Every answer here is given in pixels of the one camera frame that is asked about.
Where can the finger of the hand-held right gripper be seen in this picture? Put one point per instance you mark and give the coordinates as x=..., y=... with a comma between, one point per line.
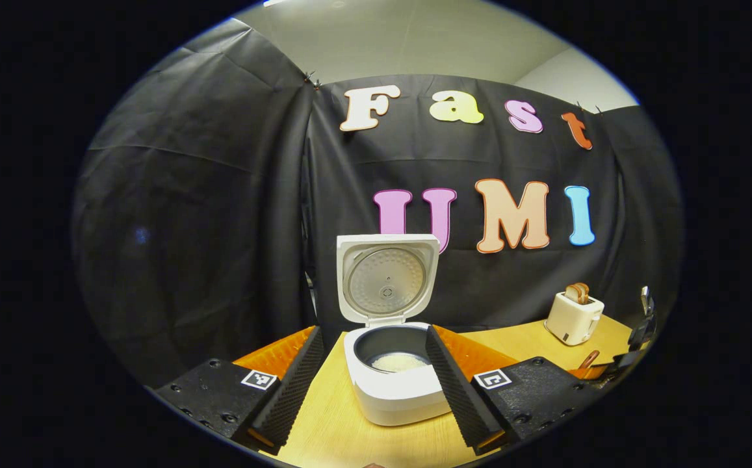
x=589, y=372

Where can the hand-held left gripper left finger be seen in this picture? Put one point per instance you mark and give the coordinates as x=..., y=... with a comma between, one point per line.
x=285, y=403

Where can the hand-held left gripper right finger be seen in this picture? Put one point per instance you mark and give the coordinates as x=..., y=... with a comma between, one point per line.
x=460, y=396

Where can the brown wooden spoon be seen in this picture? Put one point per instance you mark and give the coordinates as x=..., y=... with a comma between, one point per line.
x=589, y=359

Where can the white rice cooker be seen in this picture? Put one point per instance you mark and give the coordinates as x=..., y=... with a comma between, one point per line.
x=395, y=396

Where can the white rice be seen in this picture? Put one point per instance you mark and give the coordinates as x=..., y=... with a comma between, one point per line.
x=398, y=363

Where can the white toaster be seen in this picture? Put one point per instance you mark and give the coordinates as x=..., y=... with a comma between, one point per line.
x=570, y=322

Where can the brown toast slice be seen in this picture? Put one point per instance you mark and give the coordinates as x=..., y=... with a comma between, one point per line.
x=583, y=292
x=571, y=296

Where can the black backdrop cloth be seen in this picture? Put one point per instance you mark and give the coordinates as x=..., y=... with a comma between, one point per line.
x=207, y=214

